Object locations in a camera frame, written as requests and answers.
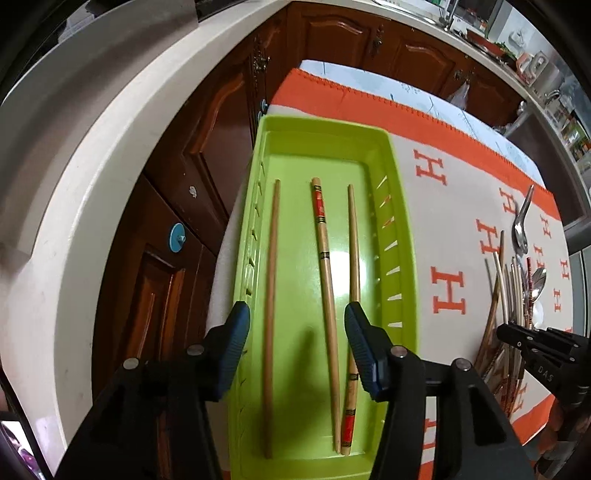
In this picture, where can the long metal spoon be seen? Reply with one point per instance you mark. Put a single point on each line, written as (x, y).
(539, 279)

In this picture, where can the white countertop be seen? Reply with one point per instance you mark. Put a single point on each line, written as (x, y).
(69, 184)

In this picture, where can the brown wooden kitchen cabinet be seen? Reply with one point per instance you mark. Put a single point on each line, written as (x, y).
(207, 138)

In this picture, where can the red bowl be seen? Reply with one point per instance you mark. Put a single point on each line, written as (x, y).
(482, 39)

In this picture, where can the clear plastic bag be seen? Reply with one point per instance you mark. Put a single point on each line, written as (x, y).
(460, 94)

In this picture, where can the short metal spoon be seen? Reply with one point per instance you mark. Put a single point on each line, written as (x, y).
(521, 230)

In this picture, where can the steel sink faucet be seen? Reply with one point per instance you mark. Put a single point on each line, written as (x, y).
(447, 14)

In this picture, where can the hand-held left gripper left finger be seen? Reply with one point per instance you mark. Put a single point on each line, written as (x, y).
(236, 341)

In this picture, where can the green plastic tray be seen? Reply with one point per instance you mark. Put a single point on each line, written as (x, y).
(300, 277)

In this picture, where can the red banded wooden chopstick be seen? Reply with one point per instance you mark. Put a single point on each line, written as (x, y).
(325, 258)
(353, 258)

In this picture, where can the plain wooden chopstick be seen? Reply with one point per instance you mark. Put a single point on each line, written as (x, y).
(271, 300)

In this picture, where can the white ceramic spoon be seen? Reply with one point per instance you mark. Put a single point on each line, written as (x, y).
(537, 314)

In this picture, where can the orange beige printed blanket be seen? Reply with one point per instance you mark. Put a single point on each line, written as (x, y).
(438, 230)

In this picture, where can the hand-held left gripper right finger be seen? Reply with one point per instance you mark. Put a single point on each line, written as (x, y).
(362, 350)

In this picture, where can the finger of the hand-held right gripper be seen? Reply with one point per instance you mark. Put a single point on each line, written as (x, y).
(526, 334)
(538, 356)

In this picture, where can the pile of mixed chopsticks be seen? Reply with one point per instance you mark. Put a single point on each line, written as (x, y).
(501, 286)

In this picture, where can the blue round hook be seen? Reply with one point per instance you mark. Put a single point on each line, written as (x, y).
(178, 237)
(263, 107)

